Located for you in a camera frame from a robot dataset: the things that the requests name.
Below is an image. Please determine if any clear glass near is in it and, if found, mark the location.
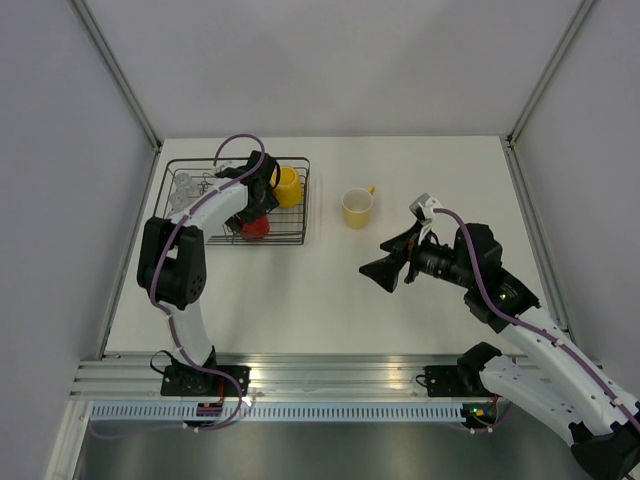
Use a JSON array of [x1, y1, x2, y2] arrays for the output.
[[168, 191, 189, 211]]

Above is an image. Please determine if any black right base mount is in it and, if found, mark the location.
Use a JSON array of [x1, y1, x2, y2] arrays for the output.
[[415, 365, 491, 398]]

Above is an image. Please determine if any pale yellow mug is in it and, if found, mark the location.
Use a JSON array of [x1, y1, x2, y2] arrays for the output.
[[341, 185, 376, 229]]

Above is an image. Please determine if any clear glass far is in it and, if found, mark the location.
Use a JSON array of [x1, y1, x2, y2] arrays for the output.
[[173, 172, 192, 189]]

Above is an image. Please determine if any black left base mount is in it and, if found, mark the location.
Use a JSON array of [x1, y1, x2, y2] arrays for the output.
[[149, 350, 251, 397]]

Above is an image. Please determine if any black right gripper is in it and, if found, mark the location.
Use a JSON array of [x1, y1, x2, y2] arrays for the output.
[[359, 218, 476, 292]]

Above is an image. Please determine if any grey wire dish rack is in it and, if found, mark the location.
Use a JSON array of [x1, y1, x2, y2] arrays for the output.
[[153, 156, 310, 246]]

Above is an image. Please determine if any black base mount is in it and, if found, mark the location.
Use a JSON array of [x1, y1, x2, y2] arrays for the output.
[[415, 365, 491, 398], [149, 350, 251, 397]]

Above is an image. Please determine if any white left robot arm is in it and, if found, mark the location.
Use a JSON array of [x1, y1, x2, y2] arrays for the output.
[[137, 151, 280, 396]]

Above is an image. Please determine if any clear glass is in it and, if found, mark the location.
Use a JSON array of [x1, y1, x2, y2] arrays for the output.
[[174, 183, 193, 197], [168, 191, 189, 211], [173, 172, 192, 189]]

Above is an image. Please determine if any aluminium front rail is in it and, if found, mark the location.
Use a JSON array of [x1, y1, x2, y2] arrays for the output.
[[69, 352, 611, 401]]

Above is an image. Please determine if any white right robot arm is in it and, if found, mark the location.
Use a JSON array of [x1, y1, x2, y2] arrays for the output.
[[359, 223, 639, 479]]

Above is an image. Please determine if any aluminium frame rail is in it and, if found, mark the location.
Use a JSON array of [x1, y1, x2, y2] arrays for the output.
[[68, 0, 162, 152]]

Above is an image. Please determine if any clear glass middle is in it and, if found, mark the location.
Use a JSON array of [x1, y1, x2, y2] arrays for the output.
[[174, 183, 193, 197]]

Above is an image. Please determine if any bright yellow mug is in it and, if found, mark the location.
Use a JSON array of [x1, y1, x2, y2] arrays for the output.
[[271, 166, 303, 208]]

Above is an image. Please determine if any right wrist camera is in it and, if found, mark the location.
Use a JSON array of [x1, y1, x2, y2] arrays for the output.
[[409, 193, 442, 226]]

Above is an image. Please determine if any red mug black handle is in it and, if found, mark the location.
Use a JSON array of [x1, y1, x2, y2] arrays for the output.
[[233, 215, 270, 242]]

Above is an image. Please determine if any white slotted cable duct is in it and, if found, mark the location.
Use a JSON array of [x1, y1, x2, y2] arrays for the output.
[[91, 401, 465, 423]]

